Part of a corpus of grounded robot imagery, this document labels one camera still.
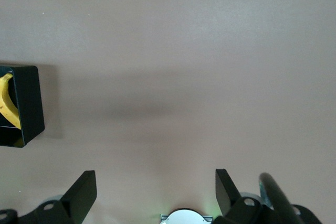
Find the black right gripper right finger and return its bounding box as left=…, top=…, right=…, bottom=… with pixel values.
left=214, top=168, right=323, bottom=224

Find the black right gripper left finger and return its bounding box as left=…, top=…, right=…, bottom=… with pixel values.
left=0, top=170, right=98, bottom=224

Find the yellow banana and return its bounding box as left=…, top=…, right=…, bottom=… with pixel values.
left=0, top=73, right=22, bottom=131

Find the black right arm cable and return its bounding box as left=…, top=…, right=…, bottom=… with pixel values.
left=258, top=173, right=302, bottom=224

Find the black plastic box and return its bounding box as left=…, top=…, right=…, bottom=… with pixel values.
left=0, top=65, right=46, bottom=148

